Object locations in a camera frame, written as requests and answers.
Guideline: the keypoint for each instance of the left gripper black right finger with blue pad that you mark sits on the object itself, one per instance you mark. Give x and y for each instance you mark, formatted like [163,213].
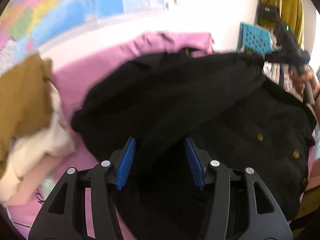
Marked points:
[239,204]

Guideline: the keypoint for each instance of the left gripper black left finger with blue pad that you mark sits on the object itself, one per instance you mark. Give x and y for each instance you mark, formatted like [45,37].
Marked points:
[63,214]

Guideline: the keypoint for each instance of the black coat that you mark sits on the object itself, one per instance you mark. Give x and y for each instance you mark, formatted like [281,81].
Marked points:
[229,108]

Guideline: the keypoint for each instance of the pink sleeved forearm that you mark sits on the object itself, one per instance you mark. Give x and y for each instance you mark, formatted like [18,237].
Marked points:
[313,162]

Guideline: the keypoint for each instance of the person's right hand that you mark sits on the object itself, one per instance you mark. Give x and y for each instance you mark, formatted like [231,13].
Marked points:
[299,82]

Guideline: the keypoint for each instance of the upper teal plastic basket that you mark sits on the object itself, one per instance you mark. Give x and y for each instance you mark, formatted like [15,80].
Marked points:
[254,39]

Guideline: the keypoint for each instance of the mustard yellow hanging sweater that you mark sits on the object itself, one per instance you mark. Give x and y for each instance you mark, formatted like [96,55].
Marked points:
[291,12]

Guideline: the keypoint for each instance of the black handbag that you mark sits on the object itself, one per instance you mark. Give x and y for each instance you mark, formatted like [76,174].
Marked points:
[268,12]

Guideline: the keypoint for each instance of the cream beige garment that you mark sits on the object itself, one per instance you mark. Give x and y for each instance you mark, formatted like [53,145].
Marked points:
[34,157]

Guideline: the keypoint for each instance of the mustard brown garment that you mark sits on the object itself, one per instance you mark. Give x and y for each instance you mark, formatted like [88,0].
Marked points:
[26,105]

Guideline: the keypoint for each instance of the pink daisy bed sheet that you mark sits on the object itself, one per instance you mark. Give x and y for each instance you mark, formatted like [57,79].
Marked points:
[73,81]

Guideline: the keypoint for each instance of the colourful wall map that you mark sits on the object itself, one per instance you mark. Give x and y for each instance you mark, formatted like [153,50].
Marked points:
[27,24]

